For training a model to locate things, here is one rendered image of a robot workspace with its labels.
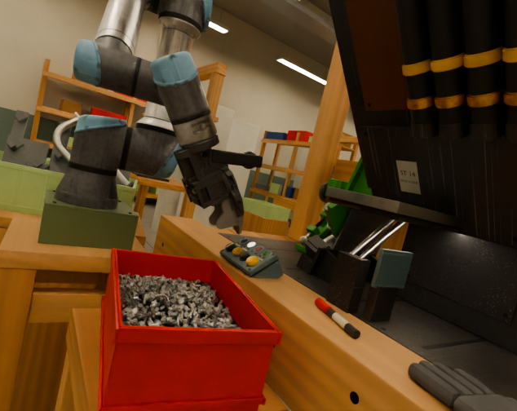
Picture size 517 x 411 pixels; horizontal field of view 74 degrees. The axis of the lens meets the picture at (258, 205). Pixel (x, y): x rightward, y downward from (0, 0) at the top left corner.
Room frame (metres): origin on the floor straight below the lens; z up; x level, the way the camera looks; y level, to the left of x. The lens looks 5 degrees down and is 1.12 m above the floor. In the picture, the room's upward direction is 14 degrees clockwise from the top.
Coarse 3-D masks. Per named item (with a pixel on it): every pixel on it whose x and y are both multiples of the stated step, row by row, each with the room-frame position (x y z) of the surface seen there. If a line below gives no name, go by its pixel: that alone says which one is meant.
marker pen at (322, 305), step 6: (318, 300) 0.65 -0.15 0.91; (318, 306) 0.64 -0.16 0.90; (324, 306) 0.63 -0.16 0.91; (330, 312) 0.60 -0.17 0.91; (336, 312) 0.60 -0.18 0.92; (336, 318) 0.58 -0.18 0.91; (342, 318) 0.58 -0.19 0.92; (342, 324) 0.56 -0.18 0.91; (348, 324) 0.56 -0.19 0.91; (348, 330) 0.55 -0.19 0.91; (354, 330) 0.54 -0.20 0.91; (354, 336) 0.54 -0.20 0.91
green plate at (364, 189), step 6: (360, 162) 0.84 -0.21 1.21; (360, 168) 0.84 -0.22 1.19; (354, 174) 0.85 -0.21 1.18; (360, 174) 0.85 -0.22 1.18; (354, 180) 0.85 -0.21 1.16; (360, 180) 0.84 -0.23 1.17; (348, 186) 0.85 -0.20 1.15; (354, 186) 0.86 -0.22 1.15; (360, 186) 0.84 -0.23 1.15; (366, 186) 0.83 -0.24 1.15; (360, 192) 0.84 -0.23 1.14; (366, 192) 0.82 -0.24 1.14; (348, 210) 0.88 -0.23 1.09
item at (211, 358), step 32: (128, 256) 0.65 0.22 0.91; (160, 256) 0.68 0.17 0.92; (128, 288) 0.57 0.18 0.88; (160, 288) 0.62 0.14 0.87; (192, 288) 0.64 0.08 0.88; (224, 288) 0.64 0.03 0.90; (128, 320) 0.48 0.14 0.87; (160, 320) 0.50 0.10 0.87; (192, 320) 0.49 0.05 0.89; (224, 320) 0.52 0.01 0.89; (256, 320) 0.51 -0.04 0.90; (128, 352) 0.37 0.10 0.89; (160, 352) 0.39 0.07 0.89; (192, 352) 0.41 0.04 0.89; (224, 352) 0.42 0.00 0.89; (256, 352) 0.44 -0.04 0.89; (128, 384) 0.38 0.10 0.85; (160, 384) 0.39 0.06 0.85; (192, 384) 0.41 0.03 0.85; (224, 384) 0.43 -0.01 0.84; (256, 384) 0.45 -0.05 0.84
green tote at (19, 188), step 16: (0, 160) 1.53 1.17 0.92; (0, 176) 1.20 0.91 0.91; (16, 176) 1.22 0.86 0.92; (32, 176) 1.23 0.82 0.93; (48, 176) 1.25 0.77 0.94; (0, 192) 1.21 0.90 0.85; (16, 192) 1.22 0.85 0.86; (32, 192) 1.24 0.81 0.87; (128, 192) 1.34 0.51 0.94; (0, 208) 1.21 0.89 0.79; (16, 208) 1.23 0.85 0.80; (32, 208) 1.24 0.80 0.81
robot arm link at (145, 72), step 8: (144, 64) 0.67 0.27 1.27; (144, 72) 0.66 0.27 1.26; (144, 80) 0.66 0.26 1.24; (152, 80) 0.67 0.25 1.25; (136, 88) 0.66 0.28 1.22; (144, 88) 0.67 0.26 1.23; (152, 88) 0.67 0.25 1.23; (136, 96) 0.68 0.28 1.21; (144, 96) 0.68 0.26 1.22; (152, 96) 0.68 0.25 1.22; (160, 104) 0.71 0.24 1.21
